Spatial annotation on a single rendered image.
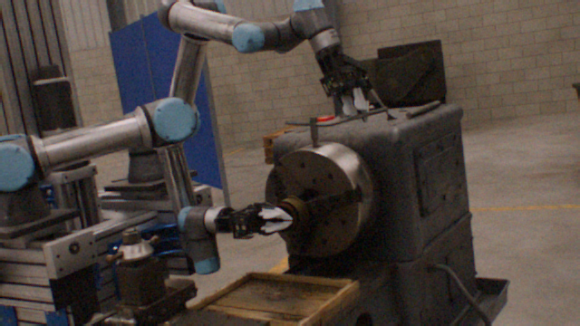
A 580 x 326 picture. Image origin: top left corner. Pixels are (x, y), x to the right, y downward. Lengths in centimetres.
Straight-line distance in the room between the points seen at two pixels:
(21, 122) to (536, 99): 1022
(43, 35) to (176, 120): 62
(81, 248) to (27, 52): 66
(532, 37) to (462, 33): 114
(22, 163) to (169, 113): 38
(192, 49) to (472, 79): 982
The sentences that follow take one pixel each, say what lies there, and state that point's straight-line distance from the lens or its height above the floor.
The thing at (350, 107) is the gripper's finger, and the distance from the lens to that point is 170.
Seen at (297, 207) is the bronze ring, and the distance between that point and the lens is 167.
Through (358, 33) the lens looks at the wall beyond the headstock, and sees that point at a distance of 1211.
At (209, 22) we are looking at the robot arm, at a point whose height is 162.
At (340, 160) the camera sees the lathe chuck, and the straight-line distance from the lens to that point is 173.
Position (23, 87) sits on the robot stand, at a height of 152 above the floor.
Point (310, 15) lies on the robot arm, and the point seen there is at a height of 159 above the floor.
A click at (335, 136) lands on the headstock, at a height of 124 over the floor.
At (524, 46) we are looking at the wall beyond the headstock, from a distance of 1156.
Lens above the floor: 148
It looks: 9 degrees down
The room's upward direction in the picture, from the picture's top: 8 degrees counter-clockwise
